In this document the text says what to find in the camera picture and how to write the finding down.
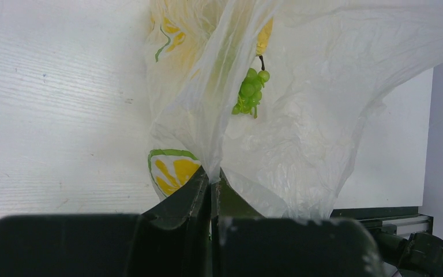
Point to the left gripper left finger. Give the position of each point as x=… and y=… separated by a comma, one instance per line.
x=169, y=239

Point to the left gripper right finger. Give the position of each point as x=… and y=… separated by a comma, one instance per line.
x=244, y=243

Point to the green fake grapes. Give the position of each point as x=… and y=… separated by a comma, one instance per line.
x=250, y=92

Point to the clear plastic bag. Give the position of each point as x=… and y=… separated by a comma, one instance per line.
x=331, y=64

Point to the yellow fake banana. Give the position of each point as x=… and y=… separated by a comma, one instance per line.
x=263, y=38

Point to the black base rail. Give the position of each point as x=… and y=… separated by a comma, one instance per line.
x=407, y=220

